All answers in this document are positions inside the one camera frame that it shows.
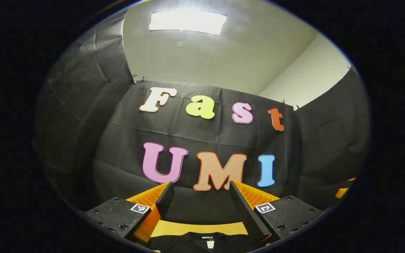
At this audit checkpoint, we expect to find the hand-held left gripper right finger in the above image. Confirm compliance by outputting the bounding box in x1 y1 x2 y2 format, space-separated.
229 180 324 246

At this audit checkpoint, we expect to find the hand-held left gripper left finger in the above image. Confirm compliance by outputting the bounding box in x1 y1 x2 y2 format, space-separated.
83 181 175 245

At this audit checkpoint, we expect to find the black garment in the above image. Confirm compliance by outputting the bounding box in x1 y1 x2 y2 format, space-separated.
148 231 259 253

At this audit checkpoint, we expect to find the black backdrop cloth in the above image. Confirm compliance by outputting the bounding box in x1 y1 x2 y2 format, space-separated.
34 9 371 225

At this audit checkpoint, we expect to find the ceiling light panel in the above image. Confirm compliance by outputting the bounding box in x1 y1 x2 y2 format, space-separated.
149 10 228 36

